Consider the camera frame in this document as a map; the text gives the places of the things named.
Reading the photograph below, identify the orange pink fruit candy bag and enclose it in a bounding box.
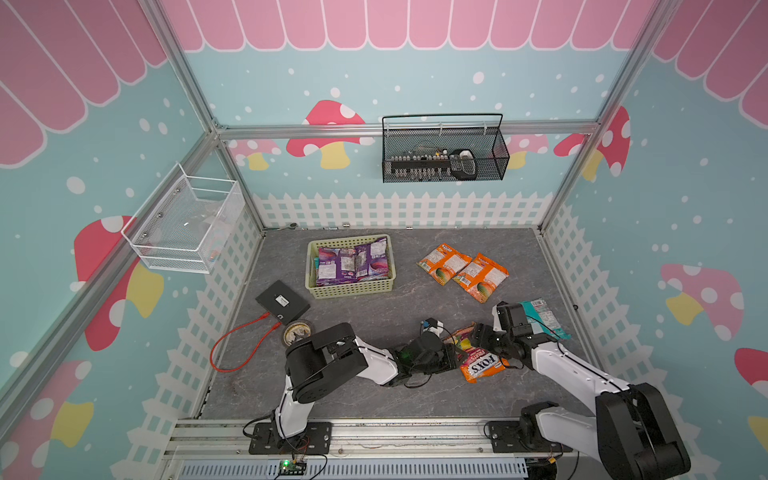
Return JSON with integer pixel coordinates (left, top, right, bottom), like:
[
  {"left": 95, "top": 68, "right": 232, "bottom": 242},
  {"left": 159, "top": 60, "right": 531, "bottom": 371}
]
[{"left": 448, "top": 324, "right": 511, "bottom": 384}]

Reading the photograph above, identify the purple candy bag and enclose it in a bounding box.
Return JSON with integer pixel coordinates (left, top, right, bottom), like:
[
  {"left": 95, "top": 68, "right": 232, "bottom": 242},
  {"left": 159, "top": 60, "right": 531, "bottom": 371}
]
[
  {"left": 354, "top": 237, "right": 389, "bottom": 281},
  {"left": 316, "top": 247, "right": 357, "bottom": 287}
]

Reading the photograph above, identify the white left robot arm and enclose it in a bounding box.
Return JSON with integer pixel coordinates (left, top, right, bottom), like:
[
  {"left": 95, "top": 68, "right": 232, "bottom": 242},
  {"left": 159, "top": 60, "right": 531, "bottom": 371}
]
[{"left": 272, "top": 319, "right": 468, "bottom": 440}]

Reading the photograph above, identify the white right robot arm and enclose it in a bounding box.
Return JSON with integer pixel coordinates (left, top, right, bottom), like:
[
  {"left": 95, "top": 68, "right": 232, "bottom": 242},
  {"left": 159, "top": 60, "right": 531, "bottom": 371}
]
[{"left": 470, "top": 302, "right": 692, "bottom": 479}]

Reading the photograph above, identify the light green plastic basket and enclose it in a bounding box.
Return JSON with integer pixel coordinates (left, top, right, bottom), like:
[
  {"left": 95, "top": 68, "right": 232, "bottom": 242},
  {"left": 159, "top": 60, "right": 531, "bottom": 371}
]
[{"left": 305, "top": 234, "right": 397, "bottom": 299}]

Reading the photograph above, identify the orange candy bag near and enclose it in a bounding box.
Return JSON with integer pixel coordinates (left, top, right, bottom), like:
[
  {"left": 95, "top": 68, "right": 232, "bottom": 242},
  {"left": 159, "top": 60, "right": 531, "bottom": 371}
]
[{"left": 453, "top": 254, "right": 509, "bottom": 303}]

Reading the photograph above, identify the orange candy bag far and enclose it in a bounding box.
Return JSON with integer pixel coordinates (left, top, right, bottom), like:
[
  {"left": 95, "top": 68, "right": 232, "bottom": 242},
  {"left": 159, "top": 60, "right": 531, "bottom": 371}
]
[{"left": 418, "top": 243, "right": 472, "bottom": 285}]

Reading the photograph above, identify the brown tape roll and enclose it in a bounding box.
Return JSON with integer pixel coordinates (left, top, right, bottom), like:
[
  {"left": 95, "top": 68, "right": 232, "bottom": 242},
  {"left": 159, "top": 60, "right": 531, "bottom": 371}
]
[{"left": 282, "top": 321, "right": 312, "bottom": 347}]

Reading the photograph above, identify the black electronics box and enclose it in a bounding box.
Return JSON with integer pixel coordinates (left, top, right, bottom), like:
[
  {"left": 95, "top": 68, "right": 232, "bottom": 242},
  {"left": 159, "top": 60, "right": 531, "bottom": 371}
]
[{"left": 256, "top": 280, "right": 310, "bottom": 325}]

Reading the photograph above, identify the green lit circuit board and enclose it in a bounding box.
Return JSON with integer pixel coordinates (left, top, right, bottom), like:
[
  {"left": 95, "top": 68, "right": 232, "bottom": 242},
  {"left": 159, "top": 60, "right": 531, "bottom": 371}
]
[{"left": 277, "top": 459, "right": 308, "bottom": 477}]

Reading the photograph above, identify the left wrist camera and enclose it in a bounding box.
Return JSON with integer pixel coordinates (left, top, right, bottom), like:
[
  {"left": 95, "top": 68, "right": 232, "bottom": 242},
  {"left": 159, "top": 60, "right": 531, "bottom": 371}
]
[{"left": 421, "top": 318, "right": 445, "bottom": 338}]

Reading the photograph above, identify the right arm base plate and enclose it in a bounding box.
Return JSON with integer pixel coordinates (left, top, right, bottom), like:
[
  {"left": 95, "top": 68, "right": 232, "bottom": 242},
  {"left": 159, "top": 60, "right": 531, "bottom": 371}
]
[{"left": 483, "top": 420, "right": 572, "bottom": 458}]

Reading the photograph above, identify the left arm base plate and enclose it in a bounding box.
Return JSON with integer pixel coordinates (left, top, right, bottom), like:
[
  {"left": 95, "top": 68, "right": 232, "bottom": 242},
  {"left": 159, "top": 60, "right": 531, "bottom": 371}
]
[{"left": 244, "top": 422, "right": 333, "bottom": 455}]

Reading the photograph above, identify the red cable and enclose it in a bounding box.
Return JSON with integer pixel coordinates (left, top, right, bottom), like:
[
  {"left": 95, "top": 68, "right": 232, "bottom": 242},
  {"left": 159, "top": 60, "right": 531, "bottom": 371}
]
[{"left": 208, "top": 310, "right": 283, "bottom": 374}]

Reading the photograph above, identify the black wire wall basket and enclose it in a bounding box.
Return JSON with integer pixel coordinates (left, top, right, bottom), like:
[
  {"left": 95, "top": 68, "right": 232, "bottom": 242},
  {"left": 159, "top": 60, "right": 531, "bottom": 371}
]
[{"left": 381, "top": 113, "right": 510, "bottom": 183}]

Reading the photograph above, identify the white wire wall basket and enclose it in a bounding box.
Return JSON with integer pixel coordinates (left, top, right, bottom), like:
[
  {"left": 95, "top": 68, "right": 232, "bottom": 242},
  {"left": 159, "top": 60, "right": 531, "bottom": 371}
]
[{"left": 122, "top": 164, "right": 245, "bottom": 274}]

